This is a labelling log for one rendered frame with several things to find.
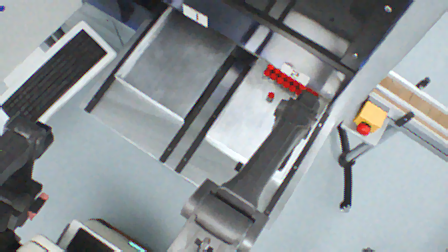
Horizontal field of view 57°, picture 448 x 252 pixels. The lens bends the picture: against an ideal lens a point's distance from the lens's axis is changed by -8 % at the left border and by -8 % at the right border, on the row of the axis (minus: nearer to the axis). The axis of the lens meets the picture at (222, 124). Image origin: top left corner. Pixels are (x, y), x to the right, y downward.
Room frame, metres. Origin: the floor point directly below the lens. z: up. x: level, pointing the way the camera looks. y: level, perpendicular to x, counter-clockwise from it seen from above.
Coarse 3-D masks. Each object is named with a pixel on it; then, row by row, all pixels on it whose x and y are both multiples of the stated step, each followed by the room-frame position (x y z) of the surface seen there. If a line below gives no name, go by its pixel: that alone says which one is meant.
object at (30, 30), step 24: (0, 0) 0.61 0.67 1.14; (24, 0) 0.65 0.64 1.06; (48, 0) 0.70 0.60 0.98; (72, 0) 0.76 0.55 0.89; (0, 24) 0.57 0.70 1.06; (24, 24) 0.62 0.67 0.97; (48, 24) 0.67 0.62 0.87; (0, 48) 0.53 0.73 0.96; (24, 48) 0.58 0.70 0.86; (0, 72) 0.49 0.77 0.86
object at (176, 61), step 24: (168, 24) 0.69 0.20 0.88; (192, 24) 0.70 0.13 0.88; (144, 48) 0.60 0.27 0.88; (168, 48) 0.60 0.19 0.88; (192, 48) 0.61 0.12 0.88; (216, 48) 0.62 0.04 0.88; (120, 72) 0.50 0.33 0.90; (144, 72) 0.51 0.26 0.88; (168, 72) 0.52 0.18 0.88; (192, 72) 0.53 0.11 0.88; (216, 72) 0.52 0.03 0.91; (144, 96) 0.43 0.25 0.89; (168, 96) 0.44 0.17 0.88; (192, 96) 0.45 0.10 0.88
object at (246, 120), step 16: (256, 64) 0.57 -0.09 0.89; (256, 80) 0.52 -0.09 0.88; (240, 96) 0.46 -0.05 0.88; (256, 96) 0.47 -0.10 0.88; (288, 96) 0.48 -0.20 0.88; (320, 96) 0.49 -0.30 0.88; (224, 112) 0.41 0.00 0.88; (240, 112) 0.41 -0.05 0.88; (256, 112) 0.41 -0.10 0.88; (272, 112) 0.42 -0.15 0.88; (320, 112) 0.43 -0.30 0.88; (224, 128) 0.36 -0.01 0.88; (240, 128) 0.36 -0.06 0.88; (256, 128) 0.36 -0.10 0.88; (224, 144) 0.30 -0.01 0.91; (240, 144) 0.31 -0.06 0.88; (256, 144) 0.32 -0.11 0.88; (304, 144) 0.32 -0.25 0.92; (288, 160) 0.27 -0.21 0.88
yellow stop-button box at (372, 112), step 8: (368, 104) 0.42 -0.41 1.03; (376, 104) 0.43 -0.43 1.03; (360, 112) 0.40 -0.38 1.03; (368, 112) 0.40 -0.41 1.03; (376, 112) 0.40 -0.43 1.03; (384, 112) 0.40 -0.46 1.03; (360, 120) 0.38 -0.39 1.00; (368, 120) 0.38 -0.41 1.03; (376, 120) 0.38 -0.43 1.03; (384, 120) 0.38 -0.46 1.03; (376, 128) 0.36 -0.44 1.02
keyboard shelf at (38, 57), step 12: (84, 24) 0.71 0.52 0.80; (72, 36) 0.66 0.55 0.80; (96, 36) 0.67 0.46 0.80; (36, 48) 0.61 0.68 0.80; (108, 48) 0.62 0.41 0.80; (24, 60) 0.56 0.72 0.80; (36, 60) 0.56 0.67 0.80; (108, 60) 0.58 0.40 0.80; (12, 72) 0.51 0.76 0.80; (24, 72) 0.51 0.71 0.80; (96, 72) 0.53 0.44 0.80; (12, 84) 0.47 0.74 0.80; (84, 84) 0.49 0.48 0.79; (0, 96) 0.42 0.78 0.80; (72, 96) 0.44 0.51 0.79; (0, 108) 0.38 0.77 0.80; (60, 108) 0.40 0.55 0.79; (48, 120) 0.35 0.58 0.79
